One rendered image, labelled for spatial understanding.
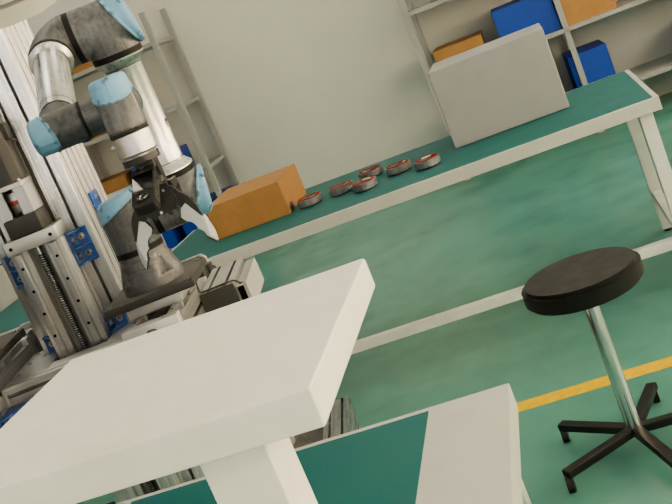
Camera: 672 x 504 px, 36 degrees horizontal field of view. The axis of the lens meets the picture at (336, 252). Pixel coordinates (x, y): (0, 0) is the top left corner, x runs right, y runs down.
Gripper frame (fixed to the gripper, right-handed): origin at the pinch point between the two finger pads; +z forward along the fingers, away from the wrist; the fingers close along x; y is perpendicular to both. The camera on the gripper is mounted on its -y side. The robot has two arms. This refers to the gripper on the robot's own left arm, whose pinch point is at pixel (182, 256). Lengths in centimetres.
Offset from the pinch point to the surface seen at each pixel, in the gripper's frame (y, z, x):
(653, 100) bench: 194, 42, -138
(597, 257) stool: 97, 59, -86
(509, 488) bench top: -51, 41, -42
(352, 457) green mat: -21.3, 40.3, -17.9
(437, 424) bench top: -20, 41, -34
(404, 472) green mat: -34, 40, -27
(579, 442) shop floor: 107, 115, -64
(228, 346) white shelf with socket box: -94, -5, -23
